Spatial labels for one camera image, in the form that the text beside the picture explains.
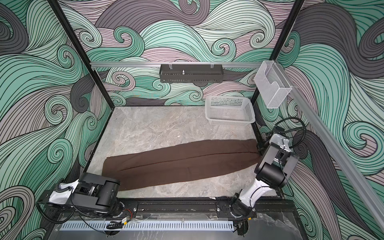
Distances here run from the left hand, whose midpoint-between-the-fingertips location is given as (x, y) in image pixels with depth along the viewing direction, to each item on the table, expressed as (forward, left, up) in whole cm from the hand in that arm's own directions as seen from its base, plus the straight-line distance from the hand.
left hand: (95, 180), depth 78 cm
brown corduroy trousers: (+13, -40, -5) cm, 42 cm away
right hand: (+19, -95, 0) cm, 97 cm away
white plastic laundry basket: (+57, -82, -4) cm, 100 cm away
